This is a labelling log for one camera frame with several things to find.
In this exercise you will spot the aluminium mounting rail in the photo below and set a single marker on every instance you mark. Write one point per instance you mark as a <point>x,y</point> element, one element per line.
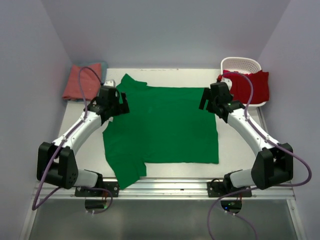
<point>190,189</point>

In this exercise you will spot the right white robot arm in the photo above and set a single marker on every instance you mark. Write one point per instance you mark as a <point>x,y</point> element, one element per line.
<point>273,163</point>

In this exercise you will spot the white perforated laundry basket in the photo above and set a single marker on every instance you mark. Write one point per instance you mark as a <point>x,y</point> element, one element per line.
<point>242,65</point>

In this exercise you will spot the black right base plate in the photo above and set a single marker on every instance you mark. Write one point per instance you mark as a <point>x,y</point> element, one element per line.
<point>217,188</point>

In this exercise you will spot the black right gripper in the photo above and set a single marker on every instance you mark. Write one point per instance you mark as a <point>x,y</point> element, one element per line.
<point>207,95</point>

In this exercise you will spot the folded light blue t-shirt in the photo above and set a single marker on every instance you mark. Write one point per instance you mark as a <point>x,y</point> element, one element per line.
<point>92,75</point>

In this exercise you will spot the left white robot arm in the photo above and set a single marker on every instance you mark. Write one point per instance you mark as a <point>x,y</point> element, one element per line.
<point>56,161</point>

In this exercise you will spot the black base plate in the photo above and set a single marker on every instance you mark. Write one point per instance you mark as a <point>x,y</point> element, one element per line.
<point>217,188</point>
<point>108,189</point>

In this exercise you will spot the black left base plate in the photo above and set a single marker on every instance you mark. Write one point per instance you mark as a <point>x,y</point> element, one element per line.
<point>108,189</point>

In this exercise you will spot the folded salmon pink t-shirt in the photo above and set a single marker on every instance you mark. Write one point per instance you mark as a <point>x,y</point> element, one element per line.
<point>69,91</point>

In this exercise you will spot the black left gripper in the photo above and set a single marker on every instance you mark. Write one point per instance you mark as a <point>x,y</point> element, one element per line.
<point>121,108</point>

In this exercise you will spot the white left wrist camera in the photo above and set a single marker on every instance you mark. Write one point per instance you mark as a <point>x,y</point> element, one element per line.
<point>110,83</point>

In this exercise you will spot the green t-shirt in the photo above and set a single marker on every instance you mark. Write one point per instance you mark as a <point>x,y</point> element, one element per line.
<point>164,126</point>

